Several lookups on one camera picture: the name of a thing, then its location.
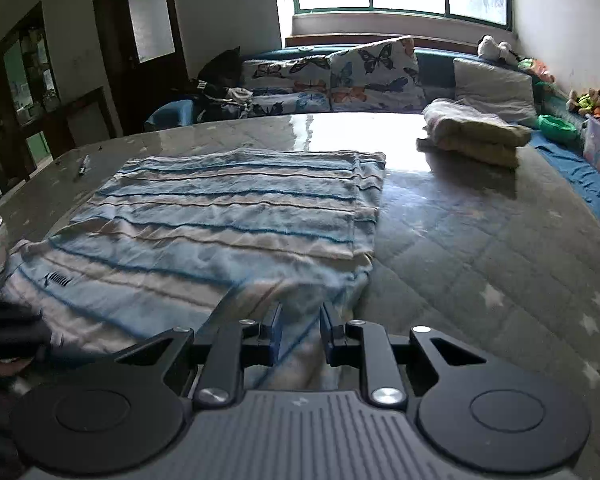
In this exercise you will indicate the blue bed sheet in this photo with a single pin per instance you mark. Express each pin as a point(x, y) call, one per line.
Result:
point(580, 170)

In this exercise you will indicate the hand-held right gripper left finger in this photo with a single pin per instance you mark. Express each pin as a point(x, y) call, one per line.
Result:
point(277, 331)

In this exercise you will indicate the black marker pen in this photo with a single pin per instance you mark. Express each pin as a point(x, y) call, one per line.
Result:
point(83, 166)

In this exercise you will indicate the folded beige blanket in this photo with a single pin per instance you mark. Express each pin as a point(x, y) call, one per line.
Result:
point(472, 135)

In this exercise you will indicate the yellow green plush toy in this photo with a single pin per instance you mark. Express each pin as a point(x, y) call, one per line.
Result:
point(587, 101)

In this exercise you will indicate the blue white striped towel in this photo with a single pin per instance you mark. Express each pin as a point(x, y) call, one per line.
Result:
point(205, 220)

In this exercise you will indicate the grey quilted mattress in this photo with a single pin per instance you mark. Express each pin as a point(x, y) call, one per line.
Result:
point(470, 240)

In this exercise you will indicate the long butterfly print cushion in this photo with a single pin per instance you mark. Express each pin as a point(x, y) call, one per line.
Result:
point(285, 85)

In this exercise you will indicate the blue sofa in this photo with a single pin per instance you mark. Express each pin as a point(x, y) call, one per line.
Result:
point(172, 112)

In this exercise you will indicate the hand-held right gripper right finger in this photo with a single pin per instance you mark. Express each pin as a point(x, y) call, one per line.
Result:
point(325, 331)

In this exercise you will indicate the green plastic bowl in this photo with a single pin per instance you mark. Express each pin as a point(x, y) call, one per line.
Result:
point(557, 127)

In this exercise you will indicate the grey pillow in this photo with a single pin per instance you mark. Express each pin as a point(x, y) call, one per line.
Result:
point(495, 90)

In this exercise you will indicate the dark wooden door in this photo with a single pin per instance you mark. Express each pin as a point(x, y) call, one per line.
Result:
point(130, 50)

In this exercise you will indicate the black bag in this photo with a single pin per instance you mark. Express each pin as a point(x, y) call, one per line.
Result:
point(222, 80)

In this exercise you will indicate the white plush toy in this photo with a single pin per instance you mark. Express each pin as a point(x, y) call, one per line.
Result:
point(494, 47)

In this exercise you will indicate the dark wooden glass cabinet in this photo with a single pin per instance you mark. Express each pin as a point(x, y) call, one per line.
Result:
point(22, 90)

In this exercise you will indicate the large butterfly print pillow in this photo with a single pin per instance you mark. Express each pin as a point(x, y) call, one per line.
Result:
point(375, 77)

